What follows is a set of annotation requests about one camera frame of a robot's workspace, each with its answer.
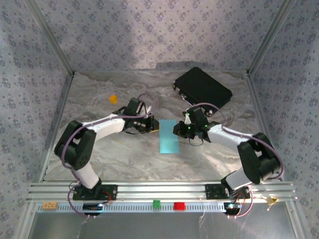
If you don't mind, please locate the light blue paper sheet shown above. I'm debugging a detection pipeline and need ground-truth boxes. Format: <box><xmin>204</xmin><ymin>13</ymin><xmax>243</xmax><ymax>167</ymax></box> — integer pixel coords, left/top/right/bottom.
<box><xmin>158</xmin><ymin>119</ymin><xmax>180</xmax><ymax>155</ymax></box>

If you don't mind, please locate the black hard case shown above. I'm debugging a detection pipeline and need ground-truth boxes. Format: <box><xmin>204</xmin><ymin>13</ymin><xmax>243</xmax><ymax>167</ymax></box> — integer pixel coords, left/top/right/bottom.
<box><xmin>171</xmin><ymin>66</ymin><xmax>234</xmax><ymax>117</ymax></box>

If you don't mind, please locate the aluminium mounting rail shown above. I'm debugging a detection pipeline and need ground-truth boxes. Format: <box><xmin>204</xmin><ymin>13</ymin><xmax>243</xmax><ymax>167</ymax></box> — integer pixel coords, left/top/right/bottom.
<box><xmin>26</xmin><ymin>181</ymin><xmax>299</xmax><ymax>203</ymax></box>

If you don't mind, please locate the aluminium table side rail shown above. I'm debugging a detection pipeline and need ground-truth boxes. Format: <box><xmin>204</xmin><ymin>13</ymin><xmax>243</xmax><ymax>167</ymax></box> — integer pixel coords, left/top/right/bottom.
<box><xmin>245</xmin><ymin>72</ymin><xmax>285</xmax><ymax>181</ymax></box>
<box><xmin>39</xmin><ymin>72</ymin><xmax>76</xmax><ymax>183</ymax></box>

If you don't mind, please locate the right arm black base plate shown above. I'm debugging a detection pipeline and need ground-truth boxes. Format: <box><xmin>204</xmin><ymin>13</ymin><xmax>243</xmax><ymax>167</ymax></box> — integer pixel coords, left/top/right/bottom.
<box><xmin>204</xmin><ymin>183</ymin><xmax>251</xmax><ymax>200</ymax></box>

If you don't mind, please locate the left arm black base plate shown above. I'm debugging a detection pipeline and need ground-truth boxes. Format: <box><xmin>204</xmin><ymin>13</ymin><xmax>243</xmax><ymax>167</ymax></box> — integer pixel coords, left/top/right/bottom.
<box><xmin>72</xmin><ymin>184</ymin><xmax>118</xmax><ymax>201</ymax></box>

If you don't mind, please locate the slotted grey cable duct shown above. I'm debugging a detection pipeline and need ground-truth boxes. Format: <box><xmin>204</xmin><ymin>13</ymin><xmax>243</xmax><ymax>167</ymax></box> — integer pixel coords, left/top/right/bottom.
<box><xmin>36</xmin><ymin>201</ymin><xmax>244</xmax><ymax>214</ymax></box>

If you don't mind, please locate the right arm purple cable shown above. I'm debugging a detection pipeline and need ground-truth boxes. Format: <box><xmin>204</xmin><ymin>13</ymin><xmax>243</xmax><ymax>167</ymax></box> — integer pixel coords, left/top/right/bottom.
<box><xmin>188</xmin><ymin>103</ymin><xmax>285</xmax><ymax>220</ymax></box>

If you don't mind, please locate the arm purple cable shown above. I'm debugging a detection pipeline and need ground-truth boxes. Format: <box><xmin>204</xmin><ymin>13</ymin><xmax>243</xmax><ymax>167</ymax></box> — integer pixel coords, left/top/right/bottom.
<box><xmin>188</xmin><ymin>103</ymin><xmax>285</xmax><ymax>220</ymax></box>
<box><xmin>61</xmin><ymin>93</ymin><xmax>158</xmax><ymax>220</ymax></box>

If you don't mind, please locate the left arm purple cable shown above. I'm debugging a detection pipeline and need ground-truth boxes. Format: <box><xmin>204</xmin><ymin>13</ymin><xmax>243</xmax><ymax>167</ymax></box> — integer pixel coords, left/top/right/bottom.
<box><xmin>61</xmin><ymin>93</ymin><xmax>158</xmax><ymax>220</ymax></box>

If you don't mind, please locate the aluminium frame post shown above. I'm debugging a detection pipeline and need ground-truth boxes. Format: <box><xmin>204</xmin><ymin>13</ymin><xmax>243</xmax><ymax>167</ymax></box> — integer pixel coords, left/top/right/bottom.
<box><xmin>24</xmin><ymin>0</ymin><xmax>76</xmax><ymax>76</ymax></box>
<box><xmin>246</xmin><ymin>0</ymin><xmax>298</xmax><ymax>76</ymax></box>

